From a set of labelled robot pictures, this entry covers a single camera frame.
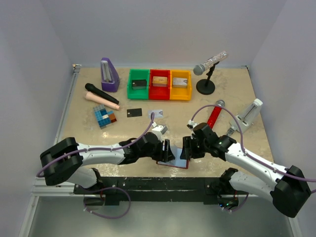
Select red leather card holder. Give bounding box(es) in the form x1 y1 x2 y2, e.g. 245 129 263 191
156 146 189 169

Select silver credit card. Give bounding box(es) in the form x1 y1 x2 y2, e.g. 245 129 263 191
148 110 163 118

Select black credit card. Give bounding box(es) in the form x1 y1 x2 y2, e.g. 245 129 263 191
126 108 142 118

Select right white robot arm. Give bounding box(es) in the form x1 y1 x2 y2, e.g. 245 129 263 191
180 120 312 218

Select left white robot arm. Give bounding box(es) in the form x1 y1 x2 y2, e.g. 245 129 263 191
38 132 178 189

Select silver card stack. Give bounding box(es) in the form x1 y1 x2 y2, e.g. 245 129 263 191
172 77 188 88

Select black card stack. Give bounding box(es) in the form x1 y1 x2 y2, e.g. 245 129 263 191
131 79 147 90

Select gold card stack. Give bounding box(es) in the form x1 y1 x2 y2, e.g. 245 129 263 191
152 76 168 87

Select grey plastic strut piece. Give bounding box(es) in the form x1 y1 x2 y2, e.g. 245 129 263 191
226 126 237 136

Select red glitter microphone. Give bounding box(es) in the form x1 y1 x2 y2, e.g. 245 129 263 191
207 99 225 129

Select white metronome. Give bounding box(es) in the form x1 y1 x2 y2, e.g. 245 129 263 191
236 98 263 133

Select yellow plastic bin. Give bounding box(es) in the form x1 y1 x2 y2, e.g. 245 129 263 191
170 70 192 101

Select red plastic bin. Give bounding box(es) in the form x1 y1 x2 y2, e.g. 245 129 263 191
149 69 170 100

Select black microphone stand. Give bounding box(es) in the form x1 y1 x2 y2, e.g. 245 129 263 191
196 62 219 95

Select blue building block stack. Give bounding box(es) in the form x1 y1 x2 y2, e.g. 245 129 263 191
93 105 117 129

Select pink microphone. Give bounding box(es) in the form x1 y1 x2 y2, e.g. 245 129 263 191
84 92 120 110

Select silver glitter microphone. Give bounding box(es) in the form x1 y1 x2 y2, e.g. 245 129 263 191
193 51 228 76

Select green plastic bin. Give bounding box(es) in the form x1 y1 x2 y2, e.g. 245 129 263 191
127 69 150 100

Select purple metronome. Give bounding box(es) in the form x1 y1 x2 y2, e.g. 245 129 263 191
100 57 120 92

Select black microphone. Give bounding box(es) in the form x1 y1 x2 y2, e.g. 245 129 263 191
85 83 119 105

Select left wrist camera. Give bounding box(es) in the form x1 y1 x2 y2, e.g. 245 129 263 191
151 122 168 141

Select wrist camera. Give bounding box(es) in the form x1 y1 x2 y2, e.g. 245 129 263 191
151 122 168 141
187 120 198 130

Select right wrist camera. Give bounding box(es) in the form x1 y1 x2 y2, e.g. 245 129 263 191
187 120 198 130

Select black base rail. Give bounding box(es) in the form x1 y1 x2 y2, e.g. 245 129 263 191
74 177 246 205

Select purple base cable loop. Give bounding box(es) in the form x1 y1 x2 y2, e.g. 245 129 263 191
83 184 134 219

